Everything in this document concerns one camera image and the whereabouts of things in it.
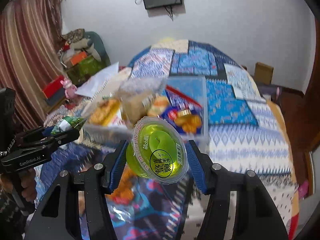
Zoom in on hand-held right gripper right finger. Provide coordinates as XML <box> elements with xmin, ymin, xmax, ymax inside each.
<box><xmin>189</xmin><ymin>139</ymin><xmax>289</xmax><ymax>240</ymax></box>

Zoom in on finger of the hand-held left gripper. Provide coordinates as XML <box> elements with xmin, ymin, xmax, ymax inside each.
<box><xmin>27</xmin><ymin>129</ymin><xmax>81</xmax><ymax>156</ymax></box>
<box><xmin>15</xmin><ymin>127</ymin><xmax>55</xmax><ymax>146</ymax></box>

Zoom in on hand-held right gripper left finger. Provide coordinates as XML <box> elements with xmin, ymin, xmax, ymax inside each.
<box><xmin>24</xmin><ymin>140</ymin><xmax>129</xmax><ymax>240</ymax></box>

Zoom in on green white snack packet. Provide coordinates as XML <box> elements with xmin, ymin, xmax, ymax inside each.
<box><xmin>51</xmin><ymin>116</ymin><xmax>87</xmax><ymax>135</ymax></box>

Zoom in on green jelly cup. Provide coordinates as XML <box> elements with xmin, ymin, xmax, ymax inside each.
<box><xmin>126</xmin><ymin>116</ymin><xmax>189</xmax><ymax>185</ymax></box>

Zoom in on orange jelly cup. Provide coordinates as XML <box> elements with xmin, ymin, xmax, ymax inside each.
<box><xmin>175</xmin><ymin>109</ymin><xmax>202</xmax><ymax>133</ymax></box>

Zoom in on orange cracker packet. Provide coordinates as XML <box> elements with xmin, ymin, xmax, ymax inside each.
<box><xmin>89</xmin><ymin>97</ymin><xmax>121</xmax><ymax>126</ymax></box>

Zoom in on blue snack packet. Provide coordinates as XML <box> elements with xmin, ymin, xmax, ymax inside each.
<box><xmin>160</xmin><ymin>90</ymin><xmax>201</xmax><ymax>123</ymax></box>

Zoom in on clear packet orange buns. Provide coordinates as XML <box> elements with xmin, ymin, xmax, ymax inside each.
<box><xmin>147</xmin><ymin>94</ymin><xmax>171</xmax><ymax>117</ymax></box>

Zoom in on clear plastic container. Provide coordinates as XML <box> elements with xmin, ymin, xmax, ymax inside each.
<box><xmin>84</xmin><ymin>76</ymin><xmax>208</xmax><ymax>144</ymax></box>

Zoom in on person's left forearm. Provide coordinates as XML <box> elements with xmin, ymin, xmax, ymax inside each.
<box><xmin>0</xmin><ymin>172</ymin><xmax>28</xmax><ymax>240</ymax></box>

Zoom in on person's left hand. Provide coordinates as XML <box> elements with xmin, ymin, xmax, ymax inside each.
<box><xmin>21</xmin><ymin>170</ymin><xmax>38</xmax><ymax>207</ymax></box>

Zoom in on clear packet brown pastries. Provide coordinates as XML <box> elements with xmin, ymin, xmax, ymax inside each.
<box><xmin>110</xmin><ymin>167</ymin><xmax>141</xmax><ymax>205</ymax></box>

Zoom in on grey box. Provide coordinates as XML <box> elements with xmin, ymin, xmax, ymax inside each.
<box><xmin>45</xmin><ymin>92</ymin><xmax>67</xmax><ymax>106</ymax></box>

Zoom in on pink toy rabbit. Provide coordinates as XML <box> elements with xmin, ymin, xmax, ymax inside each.
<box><xmin>61</xmin><ymin>79</ymin><xmax>77</xmax><ymax>98</ymax></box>

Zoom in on red box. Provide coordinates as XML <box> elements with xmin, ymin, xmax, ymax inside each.
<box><xmin>42</xmin><ymin>76</ymin><xmax>66</xmax><ymax>98</ymax></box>

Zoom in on patchwork printed blanket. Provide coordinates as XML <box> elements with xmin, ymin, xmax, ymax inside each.
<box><xmin>32</xmin><ymin>39</ymin><xmax>300</xmax><ymax>240</ymax></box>

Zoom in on white pillow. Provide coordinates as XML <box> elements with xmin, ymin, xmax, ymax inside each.
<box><xmin>75</xmin><ymin>62</ymin><xmax>120</xmax><ymax>97</ymax></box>

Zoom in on striped brown curtain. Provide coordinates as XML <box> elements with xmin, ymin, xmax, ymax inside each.
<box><xmin>0</xmin><ymin>0</ymin><xmax>63</xmax><ymax>133</ymax></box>

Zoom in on green printed cloth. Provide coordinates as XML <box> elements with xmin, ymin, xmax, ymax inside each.
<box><xmin>66</xmin><ymin>56</ymin><xmax>106</xmax><ymax>82</ymax></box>

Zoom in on orange shoe box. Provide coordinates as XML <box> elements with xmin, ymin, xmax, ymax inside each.
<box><xmin>70</xmin><ymin>52</ymin><xmax>88</xmax><ymax>65</ymax></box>

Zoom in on pile of clothes and cushions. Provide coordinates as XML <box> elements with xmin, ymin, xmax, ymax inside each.
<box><xmin>57</xmin><ymin>29</ymin><xmax>111</xmax><ymax>67</ymax></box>

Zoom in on small cardboard box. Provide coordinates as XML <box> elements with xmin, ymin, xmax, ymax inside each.
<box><xmin>254</xmin><ymin>62</ymin><xmax>274</xmax><ymax>84</ymax></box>

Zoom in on black monitor cable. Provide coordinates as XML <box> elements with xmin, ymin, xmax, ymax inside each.
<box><xmin>164</xmin><ymin>4</ymin><xmax>175</xmax><ymax>21</ymax></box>

